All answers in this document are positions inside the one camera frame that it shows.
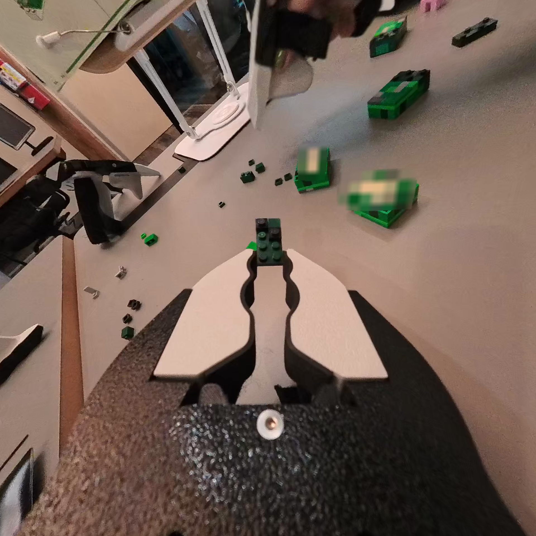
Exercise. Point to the black mesh office chair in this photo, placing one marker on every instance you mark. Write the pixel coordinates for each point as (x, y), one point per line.
(29, 217)

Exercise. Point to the red colourful box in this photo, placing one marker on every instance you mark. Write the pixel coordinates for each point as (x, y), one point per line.
(25, 86)

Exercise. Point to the green lego face block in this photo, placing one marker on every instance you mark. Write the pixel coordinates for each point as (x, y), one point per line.
(314, 185)
(385, 218)

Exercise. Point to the dark green lego assembly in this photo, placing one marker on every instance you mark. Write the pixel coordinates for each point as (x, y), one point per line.
(270, 251)

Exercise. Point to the small green lego piece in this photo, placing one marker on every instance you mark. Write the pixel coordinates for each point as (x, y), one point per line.
(127, 333)

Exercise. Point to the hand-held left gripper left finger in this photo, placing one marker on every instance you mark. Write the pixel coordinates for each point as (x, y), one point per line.
(205, 335)

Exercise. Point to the dark green flat lego plate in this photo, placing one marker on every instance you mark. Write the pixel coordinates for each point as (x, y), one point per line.
(475, 32)

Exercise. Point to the green lego block dark studs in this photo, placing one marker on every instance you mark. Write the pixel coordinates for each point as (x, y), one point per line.
(398, 98)

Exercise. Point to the small grey monitor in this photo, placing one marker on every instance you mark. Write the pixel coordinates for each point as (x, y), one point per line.
(12, 125)

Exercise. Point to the pink lego pig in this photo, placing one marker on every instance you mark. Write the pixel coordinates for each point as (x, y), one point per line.
(433, 3)

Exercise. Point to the pale fin-shaped grip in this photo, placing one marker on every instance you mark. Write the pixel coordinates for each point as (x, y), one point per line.
(16, 347)

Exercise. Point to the small grey lego bracket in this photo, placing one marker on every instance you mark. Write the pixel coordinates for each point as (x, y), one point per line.
(120, 272)
(91, 292)

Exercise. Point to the scattered small dark lego pieces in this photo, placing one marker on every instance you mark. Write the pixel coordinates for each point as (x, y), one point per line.
(247, 177)

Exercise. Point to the small black lego brick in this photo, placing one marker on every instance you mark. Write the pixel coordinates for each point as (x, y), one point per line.
(261, 223)

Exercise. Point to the dark green lego cube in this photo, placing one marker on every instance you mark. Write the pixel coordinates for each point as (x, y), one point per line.
(387, 37)

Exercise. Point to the person's right hand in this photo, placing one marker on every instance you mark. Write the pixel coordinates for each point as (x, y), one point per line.
(331, 12)

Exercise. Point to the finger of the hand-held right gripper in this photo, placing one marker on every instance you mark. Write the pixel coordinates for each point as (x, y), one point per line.
(259, 92)

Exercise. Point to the white book stand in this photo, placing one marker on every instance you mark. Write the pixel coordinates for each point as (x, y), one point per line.
(213, 125)

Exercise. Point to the black device with pale grip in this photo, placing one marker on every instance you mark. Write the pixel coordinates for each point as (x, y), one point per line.
(100, 201)

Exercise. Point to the open lego instruction booklet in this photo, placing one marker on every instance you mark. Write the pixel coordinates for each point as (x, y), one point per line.
(63, 16)

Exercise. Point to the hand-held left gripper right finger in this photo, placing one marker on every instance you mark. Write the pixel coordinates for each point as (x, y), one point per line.
(335, 335)

